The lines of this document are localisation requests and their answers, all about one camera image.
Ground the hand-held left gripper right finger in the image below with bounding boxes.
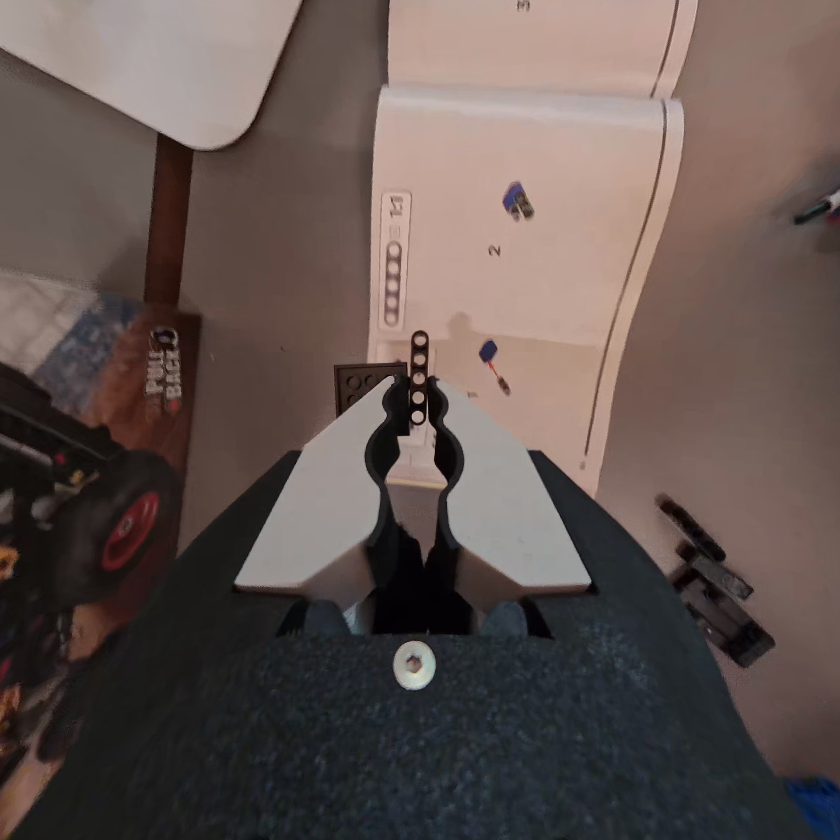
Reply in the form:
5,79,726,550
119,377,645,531
425,375,594,616

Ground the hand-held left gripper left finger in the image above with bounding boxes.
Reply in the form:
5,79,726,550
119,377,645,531
234,374,405,632

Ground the black five-hole lego beam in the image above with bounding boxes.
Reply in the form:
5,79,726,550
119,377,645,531
408,330,432,427

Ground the lego instruction booklet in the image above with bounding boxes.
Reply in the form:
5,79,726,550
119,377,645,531
367,0,698,500

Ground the lego truck model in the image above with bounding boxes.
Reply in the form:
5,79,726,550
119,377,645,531
791,187,840,227

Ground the black flat lego plate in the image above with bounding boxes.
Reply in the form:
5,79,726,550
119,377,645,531
333,361,411,439

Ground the small black lego connector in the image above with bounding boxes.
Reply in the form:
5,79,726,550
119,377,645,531
654,492,727,563

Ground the lego set box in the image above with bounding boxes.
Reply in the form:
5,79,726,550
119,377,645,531
0,272,202,840

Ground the black lego panel piece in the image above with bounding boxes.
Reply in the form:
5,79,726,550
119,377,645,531
669,548,777,670

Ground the wooden document stand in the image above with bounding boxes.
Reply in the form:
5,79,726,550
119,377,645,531
0,0,304,152

